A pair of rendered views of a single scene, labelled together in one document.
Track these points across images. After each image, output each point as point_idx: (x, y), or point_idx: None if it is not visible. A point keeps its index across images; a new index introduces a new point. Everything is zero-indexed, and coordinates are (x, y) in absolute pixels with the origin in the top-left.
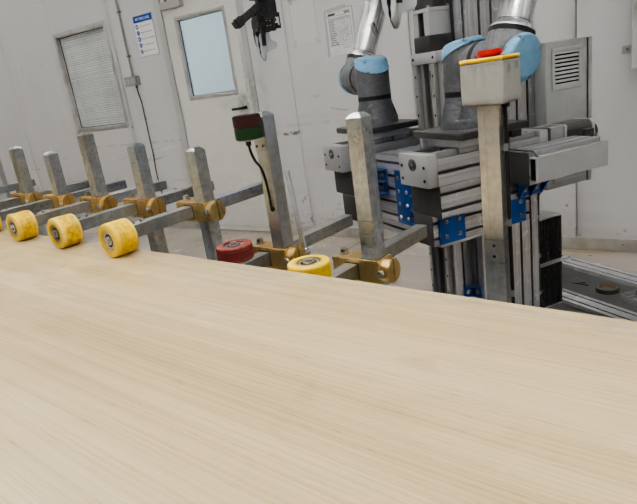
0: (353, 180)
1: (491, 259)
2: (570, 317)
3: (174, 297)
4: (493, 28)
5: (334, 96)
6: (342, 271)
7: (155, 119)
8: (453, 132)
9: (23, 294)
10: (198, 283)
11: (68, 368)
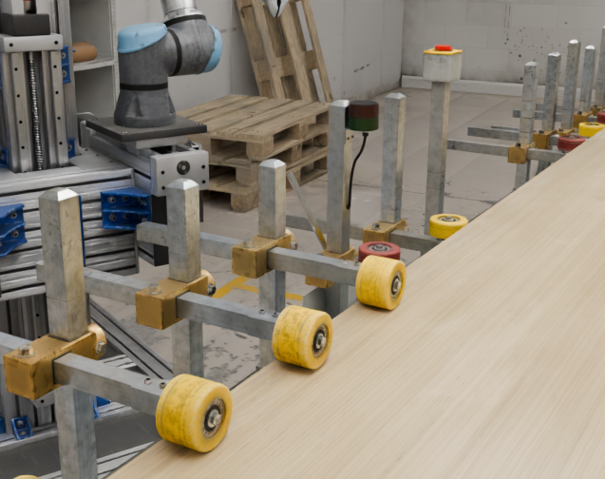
0: (397, 152)
1: (441, 186)
2: (540, 178)
3: (529, 255)
4: (193, 18)
5: None
6: (413, 233)
7: None
8: (189, 125)
9: (533, 330)
10: (494, 251)
11: None
